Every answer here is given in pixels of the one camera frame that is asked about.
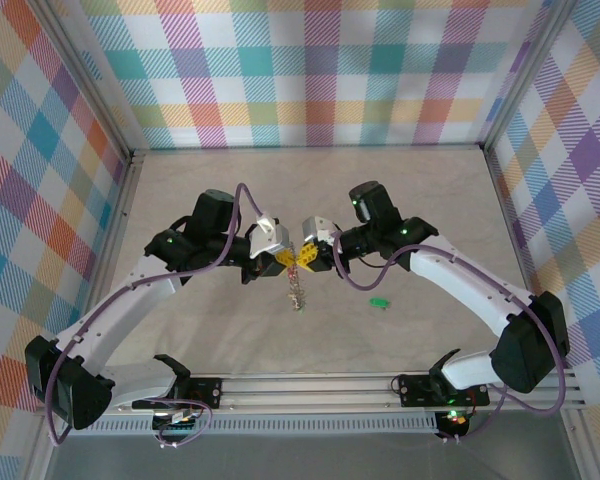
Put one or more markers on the small controller board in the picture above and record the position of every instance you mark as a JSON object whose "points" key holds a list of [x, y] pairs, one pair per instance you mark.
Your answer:
{"points": [[455, 422], [177, 417]]}

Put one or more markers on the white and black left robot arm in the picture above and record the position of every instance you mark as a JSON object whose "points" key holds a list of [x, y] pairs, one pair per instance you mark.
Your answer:
{"points": [[125, 305]]}

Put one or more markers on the metal keyring hoop with keys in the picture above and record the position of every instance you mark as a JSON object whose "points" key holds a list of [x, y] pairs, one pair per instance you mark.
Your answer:
{"points": [[296, 295]]}

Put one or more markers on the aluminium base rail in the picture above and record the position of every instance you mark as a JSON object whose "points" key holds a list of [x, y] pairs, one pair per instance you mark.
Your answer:
{"points": [[305, 390]]}

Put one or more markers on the green key tag with key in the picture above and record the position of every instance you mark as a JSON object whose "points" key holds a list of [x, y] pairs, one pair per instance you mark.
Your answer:
{"points": [[377, 302]]}

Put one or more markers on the long black base mount plate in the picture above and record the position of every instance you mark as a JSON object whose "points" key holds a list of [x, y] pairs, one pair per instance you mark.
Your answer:
{"points": [[415, 395]]}

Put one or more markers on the aluminium frame post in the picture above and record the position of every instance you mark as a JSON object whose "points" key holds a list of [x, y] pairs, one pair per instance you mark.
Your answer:
{"points": [[94, 85], [525, 75]]}

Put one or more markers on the aluminium back rail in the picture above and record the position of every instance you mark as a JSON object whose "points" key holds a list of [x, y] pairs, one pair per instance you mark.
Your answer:
{"points": [[305, 148]]}

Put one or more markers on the aluminium side rail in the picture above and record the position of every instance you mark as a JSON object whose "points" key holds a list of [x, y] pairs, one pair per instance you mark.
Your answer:
{"points": [[524, 260], [126, 185]]}

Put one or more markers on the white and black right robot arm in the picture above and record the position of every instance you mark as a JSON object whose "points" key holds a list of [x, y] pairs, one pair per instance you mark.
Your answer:
{"points": [[455, 280]]}

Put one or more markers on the small black base mount plate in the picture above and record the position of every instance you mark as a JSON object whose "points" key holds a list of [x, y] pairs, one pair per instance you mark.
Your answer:
{"points": [[205, 390]]}

